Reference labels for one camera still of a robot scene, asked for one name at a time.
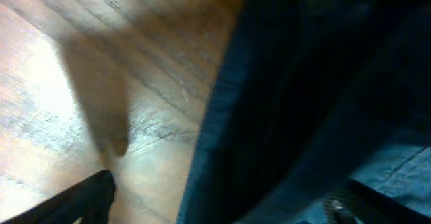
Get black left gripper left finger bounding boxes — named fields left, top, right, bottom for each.
left=3, top=170, right=116, bottom=224

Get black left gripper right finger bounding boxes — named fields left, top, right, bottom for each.
left=322, top=180, right=430, bottom=224

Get navy blue shorts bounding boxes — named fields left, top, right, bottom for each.
left=176, top=0, right=430, bottom=223

